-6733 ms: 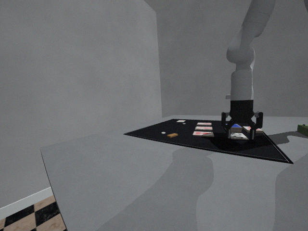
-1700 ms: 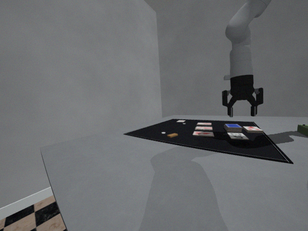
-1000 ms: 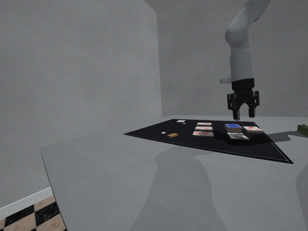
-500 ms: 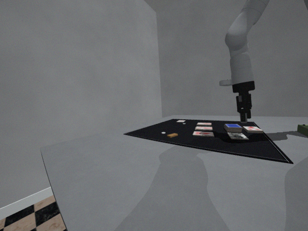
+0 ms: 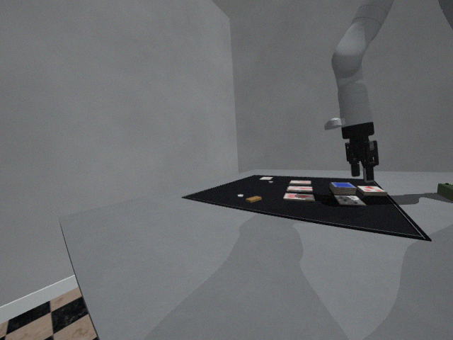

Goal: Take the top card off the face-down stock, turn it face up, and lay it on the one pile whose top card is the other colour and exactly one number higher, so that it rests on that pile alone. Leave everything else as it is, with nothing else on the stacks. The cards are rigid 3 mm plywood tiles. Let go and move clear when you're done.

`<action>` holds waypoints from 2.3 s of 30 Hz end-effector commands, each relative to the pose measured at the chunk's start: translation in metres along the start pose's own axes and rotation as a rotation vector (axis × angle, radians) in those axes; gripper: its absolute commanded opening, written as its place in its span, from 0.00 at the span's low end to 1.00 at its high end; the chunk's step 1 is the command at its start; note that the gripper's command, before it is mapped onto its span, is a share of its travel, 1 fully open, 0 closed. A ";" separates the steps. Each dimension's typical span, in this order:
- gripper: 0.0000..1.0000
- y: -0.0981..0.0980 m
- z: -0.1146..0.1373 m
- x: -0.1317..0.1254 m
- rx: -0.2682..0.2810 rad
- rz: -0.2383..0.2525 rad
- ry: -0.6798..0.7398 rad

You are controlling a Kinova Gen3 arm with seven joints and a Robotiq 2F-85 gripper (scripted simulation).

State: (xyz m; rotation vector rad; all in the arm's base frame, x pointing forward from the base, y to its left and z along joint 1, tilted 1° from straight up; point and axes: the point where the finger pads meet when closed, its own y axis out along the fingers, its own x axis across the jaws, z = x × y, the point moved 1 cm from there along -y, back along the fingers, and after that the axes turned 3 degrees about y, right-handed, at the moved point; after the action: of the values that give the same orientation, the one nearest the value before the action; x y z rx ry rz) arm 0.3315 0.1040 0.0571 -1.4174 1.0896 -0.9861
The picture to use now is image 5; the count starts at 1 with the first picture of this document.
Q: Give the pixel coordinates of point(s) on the black square mat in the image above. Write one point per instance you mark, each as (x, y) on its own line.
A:
(379, 213)
(421, 233)

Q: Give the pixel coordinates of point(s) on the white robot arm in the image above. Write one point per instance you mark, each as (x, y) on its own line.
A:
(347, 60)

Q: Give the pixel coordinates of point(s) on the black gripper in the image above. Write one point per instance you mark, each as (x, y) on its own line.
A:
(361, 145)

